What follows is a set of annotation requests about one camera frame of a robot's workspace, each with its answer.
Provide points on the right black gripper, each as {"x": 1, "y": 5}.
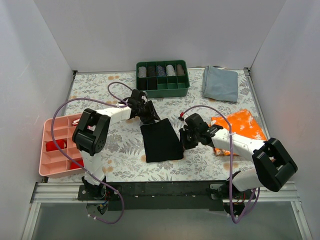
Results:
{"x": 187, "y": 137}

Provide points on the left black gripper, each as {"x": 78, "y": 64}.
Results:
{"x": 148, "y": 113}

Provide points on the black boxer underwear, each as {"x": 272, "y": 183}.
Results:
{"x": 161, "y": 142}

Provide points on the orange white patterned cloth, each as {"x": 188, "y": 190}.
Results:
{"x": 243, "y": 123}

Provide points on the light blue cloth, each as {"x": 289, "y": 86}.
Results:
{"x": 220, "y": 84}

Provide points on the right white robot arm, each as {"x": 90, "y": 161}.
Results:
{"x": 273, "y": 165}

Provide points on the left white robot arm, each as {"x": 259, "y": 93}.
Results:
{"x": 90, "y": 136}

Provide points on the green compartment organizer box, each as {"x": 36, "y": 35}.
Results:
{"x": 163, "y": 79}

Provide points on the blue patterned rolled sock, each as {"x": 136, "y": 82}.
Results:
{"x": 160, "y": 71}

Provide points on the black speckled rolled sock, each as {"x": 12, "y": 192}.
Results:
{"x": 151, "y": 71}

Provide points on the brown rolled sock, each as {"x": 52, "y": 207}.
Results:
{"x": 180, "y": 70}

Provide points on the red white rolled cloth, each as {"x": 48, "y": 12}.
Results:
{"x": 75, "y": 122}

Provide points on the red rolled cloth lower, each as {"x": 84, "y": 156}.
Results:
{"x": 78, "y": 164}

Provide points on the red rolled cloth middle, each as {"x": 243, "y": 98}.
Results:
{"x": 51, "y": 146}

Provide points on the pink compartment organizer tray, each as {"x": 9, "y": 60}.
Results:
{"x": 54, "y": 164}

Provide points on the aluminium frame rail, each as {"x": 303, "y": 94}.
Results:
{"x": 68, "y": 193}

